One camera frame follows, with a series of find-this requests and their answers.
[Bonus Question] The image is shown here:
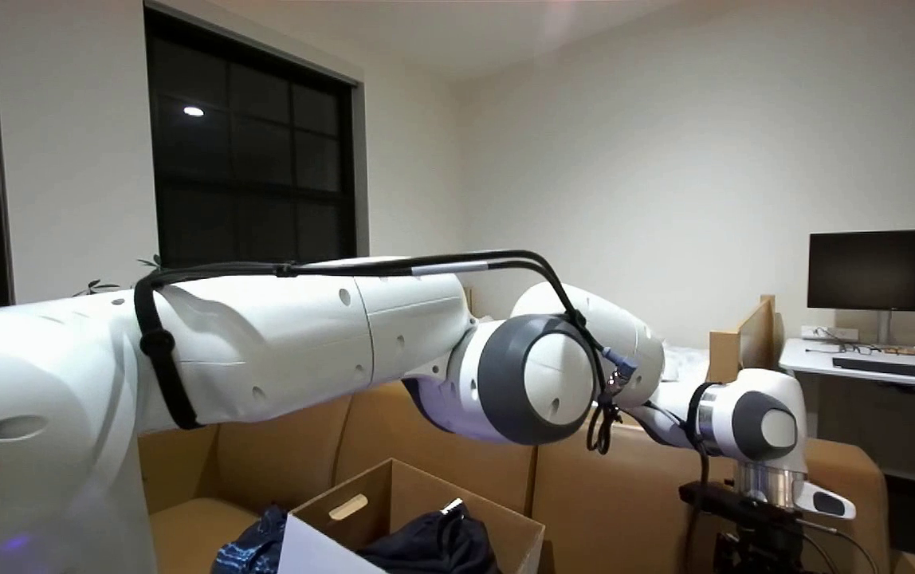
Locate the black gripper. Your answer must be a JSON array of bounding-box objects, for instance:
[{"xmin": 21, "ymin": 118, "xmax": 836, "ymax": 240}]
[{"xmin": 680, "ymin": 481, "xmax": 852, "ymax": 574}]

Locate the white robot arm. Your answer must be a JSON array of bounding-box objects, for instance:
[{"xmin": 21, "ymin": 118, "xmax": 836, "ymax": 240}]
[{"xmin": 0, "ymin": 256, "xmax": 856, "ymax": 574}]

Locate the tan leather sofa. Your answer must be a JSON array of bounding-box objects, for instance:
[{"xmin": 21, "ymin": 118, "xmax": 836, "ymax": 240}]
[{"xmin": 136, "ymin": 379, "xmax": 895, "ymax": 574}]

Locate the white cardboard box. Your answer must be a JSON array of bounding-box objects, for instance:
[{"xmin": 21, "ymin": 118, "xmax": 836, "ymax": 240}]
[{"xmin": 278, "ymin": 458, "xmax": 545, "ymax": 574}]

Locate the black keyboard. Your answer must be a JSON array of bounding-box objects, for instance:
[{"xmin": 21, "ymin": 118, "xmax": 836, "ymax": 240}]
[{"xmin": 831, "ymin": 356, "xmax": 915, "ymax": 377}]

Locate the black jersey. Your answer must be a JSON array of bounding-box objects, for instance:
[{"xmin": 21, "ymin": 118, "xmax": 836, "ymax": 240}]
[{"xmin": 361, "ymin": 507, "xmax": 500, "ymax": 574}]

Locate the dark window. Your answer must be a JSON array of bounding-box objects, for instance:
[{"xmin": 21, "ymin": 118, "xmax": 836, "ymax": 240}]
[{"xmin": 143, "ymin": 9, "xmax": 357, "ymax": 264}]

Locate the white desk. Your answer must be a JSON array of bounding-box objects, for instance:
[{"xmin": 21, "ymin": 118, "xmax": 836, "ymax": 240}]
[{"xmin": 780, "ymin": 339, "xmax": 915, "ymax": 481}]

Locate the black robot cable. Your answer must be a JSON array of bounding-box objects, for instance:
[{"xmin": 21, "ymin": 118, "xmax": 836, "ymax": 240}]
[{"xmin": 130, "ymin": 245, "xmax": 626, "ymax": 458}]

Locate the black computer monitor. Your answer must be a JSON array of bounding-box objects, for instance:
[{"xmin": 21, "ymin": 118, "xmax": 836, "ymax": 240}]
[{"xmin": 805, "ymin": 229, "xmax": 915, "ymax": 313}]

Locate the dark blue cloth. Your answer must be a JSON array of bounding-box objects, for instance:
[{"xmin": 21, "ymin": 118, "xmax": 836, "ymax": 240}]
[{"xmin": 209, "ymin": 507, "xmax": 286, "ymax": 574}]

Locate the bed with white sheets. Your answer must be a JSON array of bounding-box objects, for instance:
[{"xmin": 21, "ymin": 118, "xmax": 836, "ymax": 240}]
[{"xmin": 664, "ymin": 292, "xmax": 780, "ymax": 381}]

